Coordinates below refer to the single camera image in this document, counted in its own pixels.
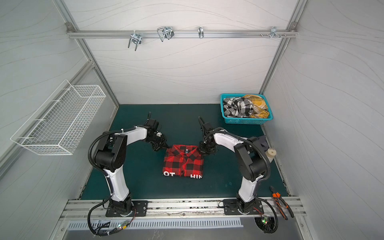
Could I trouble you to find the red black plaid shirt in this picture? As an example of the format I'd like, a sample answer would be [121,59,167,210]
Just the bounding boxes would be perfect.
[163,145,204,179]

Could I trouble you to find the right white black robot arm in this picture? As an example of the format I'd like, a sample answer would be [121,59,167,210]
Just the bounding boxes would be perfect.
[198,117,279,234]

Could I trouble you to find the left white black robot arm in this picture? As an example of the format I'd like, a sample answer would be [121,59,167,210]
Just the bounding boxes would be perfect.
[88,113,170,217]

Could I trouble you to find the teal plastic basket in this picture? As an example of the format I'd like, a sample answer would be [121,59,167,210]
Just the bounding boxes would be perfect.
[220,94,273,125]

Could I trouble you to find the grey black plaid shirt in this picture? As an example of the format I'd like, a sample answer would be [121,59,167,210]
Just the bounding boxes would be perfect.
[223,97,254,118]

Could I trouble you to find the dark grey plastic part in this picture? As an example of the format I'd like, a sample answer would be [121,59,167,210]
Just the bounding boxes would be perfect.
[258,135,270,151]

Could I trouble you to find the yellow plaid shirt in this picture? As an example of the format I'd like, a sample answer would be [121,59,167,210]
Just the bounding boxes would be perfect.
[244,95,270,119]

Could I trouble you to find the metal u-bolt clamp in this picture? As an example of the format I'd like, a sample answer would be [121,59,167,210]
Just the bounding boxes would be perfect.
[128,33,142,51]
[157,26,175,42]

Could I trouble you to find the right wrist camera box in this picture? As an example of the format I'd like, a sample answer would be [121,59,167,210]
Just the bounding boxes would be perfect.
[202,123,214,135]

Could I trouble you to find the orange handled pliers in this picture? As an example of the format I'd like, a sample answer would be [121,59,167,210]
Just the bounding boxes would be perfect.
[270,186,295,221]

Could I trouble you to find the white wire basket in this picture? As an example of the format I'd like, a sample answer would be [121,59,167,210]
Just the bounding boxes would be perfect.
[10,80,106,156]

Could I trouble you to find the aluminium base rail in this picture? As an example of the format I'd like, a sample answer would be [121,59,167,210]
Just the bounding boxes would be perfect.
[59,197,307,221]

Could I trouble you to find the white slotted cable duct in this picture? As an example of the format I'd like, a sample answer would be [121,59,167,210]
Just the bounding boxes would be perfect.
[67,218,244,231]

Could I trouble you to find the small metal bracket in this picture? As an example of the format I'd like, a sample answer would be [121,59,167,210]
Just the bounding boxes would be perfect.
[198,27,204,39]

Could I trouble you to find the metal hook bracket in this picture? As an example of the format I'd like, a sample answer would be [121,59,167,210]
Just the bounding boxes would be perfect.
[260,27,287,39]

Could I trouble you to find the horizontal aluminium rail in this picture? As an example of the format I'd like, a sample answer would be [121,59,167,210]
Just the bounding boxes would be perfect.
[67,29,299,39]

